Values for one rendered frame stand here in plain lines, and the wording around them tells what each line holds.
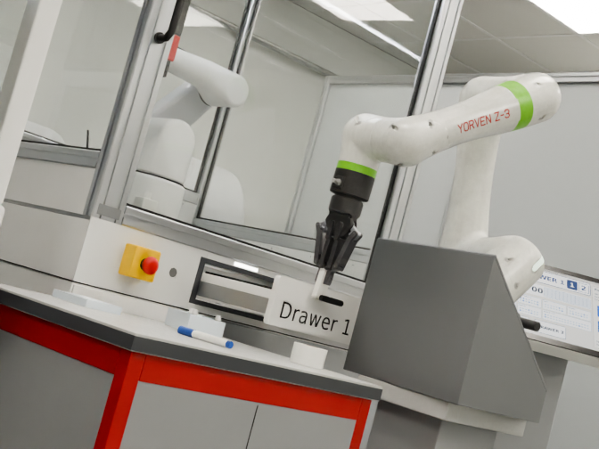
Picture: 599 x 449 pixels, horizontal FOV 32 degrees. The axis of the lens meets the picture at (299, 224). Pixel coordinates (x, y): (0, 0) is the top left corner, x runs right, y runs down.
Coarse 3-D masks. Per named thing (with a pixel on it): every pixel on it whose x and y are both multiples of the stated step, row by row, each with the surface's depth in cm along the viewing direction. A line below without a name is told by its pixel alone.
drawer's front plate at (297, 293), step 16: (272, 288) 226; (288, 288) 227; (304, 288) 231; (272, 304) 225; (304, 304) 231; (320, 304) 235; (352, 304) 242; (272, 320) 225; (288, 320) 229; (304, 320) 232; (320, 320) 236; (352, 320) 243; (320, 336) 236; (336, 336) 240
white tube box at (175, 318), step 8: (168, 312) 224; (176, 312) 220; (184, 312) 217; (168, 320) 223; (176, 320) 219; (184, 320) 216; (192, 320) 214; (200, 320) 215; (208, 320) 216; (176, 328) 218; (192, 328) 214; (200, 328) 215; (208, 328) 216; (216, 328) 217; (224, 328) 218; (216, 336) 217
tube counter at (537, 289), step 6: (534, 288) 305; (540, 288) 305; (546, 288) 306; (534, 294) 303; (540, 294) 303; (546, 294) 304; (552, 294) 304; (558, 294) 305; (564, 294) 305; (570, 294) 306; (558, 300) 303; (564, 300) 303; (570, 300) 304; (576, 300) 304; (582, 300) 305; (588, 300) 305; (582, 306) 303; (588, 306) 304
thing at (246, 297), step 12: (204, 276) 246; (216, 276) 243; (204, 288) 244; (216, 288) 242; (228, 288) 239; (240, 288) 236; (252, 288) 233; (264, 288) 231; (216, 300) 241; (228, 300) 237; (240, 300) 235; (252, 300) 232; (264, 300) 229; (252, 312) 231; (264, 312) 228
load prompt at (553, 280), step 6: (546, 276) 309; (552, 276) 309; (558, 276) 310; (540, 282) 307; (546, 282) 307; (552, 282) 308; (558, 282) 308; (564, 282) 309; (570, 282) 309; (576, 282) 310; (582, 282) 310; (564, 288) 307; (570, 288) 308; (576, 288) 308; (582, 288) 308; (588, 288) 309; (588, 294) 307
